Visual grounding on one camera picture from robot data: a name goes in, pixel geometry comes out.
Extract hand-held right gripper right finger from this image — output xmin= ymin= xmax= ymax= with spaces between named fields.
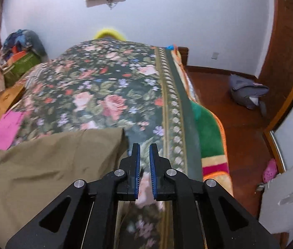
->
xmin=149 ymin=143 xmax=282 ymax=249

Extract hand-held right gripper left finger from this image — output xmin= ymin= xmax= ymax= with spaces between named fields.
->
xmin=5 ymin=143 xmax=141 ymax=249

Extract khaki pants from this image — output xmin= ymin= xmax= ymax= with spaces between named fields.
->
xmin=0 ymin=128 xmax=129 ymax=249

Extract colourful fleece blanket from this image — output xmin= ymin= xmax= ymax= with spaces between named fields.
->
xmin=171 ymin=47 xmax=234 ymax=198

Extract floral bedspread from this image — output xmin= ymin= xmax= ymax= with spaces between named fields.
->
xmin=11 ymin=39 xmax=204 ymax=249

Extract pink clog shoe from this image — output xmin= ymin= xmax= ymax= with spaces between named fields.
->
xmin=262 ymin=158 xmax=277 ymax=183

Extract grey backpack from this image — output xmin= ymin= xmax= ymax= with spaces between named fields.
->
xmin=228 ymin=74 xmax=270 ymax=117

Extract white cabinet door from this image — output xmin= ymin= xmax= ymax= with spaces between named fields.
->
xmin=258 ymin=158 xmax=293 ymax=235

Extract pink paper sheet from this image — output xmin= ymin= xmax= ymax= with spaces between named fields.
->
xmin=0 ymin=111 xmax=25 ymax=151

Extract yellow plush pillow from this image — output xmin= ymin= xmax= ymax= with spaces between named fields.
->
xmin=95 ymin=28 xmax=126 ymax=41

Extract cardboard box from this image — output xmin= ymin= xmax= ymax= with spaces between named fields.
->
xmin=0 ymin=84 xmax=25 ymax=142

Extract green box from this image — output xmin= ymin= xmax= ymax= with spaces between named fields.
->
xmin=2 ymin=52 xmax=42 ymax=88

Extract pile of clothes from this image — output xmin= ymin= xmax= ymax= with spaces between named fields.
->
xmin=0 ymin=29 xmax=47 ymax=65

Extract wooden bed frame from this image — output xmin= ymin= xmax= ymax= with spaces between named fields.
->
xmin=178 ymin=47 xmax=189 ymax=66

